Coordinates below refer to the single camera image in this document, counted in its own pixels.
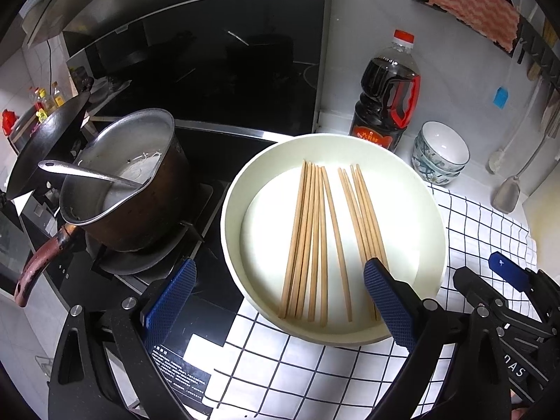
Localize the white round basin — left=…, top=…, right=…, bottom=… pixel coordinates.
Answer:
left=220, top=133, right=448, bottom=346

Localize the pile of wooden chopsticks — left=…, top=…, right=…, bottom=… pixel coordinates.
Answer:
left=279, top=160, right=390, bottom=325

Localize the pink wavy cloth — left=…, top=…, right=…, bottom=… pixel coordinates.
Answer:
left=415, top=0, right=521, bottom=53

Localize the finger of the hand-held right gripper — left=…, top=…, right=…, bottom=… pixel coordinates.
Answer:
left=453, top=266, right=508, bottom=321
left=489, top=251, right=554, bottom=305

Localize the white black checkered cloth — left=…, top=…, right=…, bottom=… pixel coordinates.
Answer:
left=181, top=181, right=539, bottom=420

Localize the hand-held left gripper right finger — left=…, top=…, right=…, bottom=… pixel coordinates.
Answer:
left=363, top=257, right=512, bottom=420

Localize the black wall rail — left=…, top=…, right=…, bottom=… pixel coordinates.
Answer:
left=397, top=0, right=560, bottom=80

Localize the white patterned bowl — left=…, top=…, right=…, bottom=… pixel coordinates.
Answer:
left=413, top=149, right=467, bottom=176
left=415, top=121, right=470, bottom=166
left=412, top=162, right=462, bottom=187

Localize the white cutting board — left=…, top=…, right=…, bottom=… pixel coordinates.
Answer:
left=527, top=170, right=560, bottom=246

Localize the red plastic item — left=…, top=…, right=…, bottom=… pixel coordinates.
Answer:
left=2, top=109, right=19, bottom=137

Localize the metal spatula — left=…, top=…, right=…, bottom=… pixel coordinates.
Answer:
left=492, top=92, right=558, bottom=214

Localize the dark soy sauce bottle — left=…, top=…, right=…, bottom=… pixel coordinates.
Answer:
left=349, top=29, right=421, bottom=154

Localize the black gas stove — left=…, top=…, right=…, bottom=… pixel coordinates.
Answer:
left=17, top=122, right=281, bottom=420

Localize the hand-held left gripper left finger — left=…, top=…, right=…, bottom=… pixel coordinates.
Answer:
left=46, top=258, right=197, bottom=420

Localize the black wok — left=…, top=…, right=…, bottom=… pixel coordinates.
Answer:
left=5, top=76, right=95, bottom=200

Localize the white dish brush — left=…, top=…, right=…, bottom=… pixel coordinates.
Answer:
left=488, top=65, right=543, bottom=173

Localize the metal ladle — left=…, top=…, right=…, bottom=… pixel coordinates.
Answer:
left=37, top=160, right=145, bottom=190

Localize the metal saucepan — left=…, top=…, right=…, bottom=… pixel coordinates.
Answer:
left=13, top=108, right=184, bottom=308

